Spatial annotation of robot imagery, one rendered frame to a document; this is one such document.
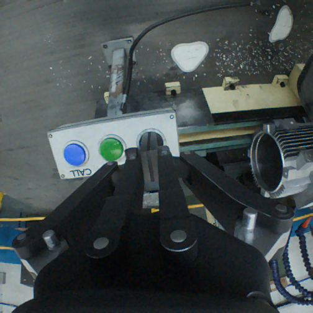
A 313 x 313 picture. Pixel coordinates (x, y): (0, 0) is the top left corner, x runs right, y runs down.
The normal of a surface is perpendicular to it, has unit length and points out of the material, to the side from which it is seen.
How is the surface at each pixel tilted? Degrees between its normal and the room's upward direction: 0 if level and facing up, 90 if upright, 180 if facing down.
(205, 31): 0
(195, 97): 90
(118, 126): 40
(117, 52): 90
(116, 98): 90
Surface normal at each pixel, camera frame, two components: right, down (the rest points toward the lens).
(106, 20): 0.10, 0.86
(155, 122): 0.02, 0.35
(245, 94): -0.09, -0.49
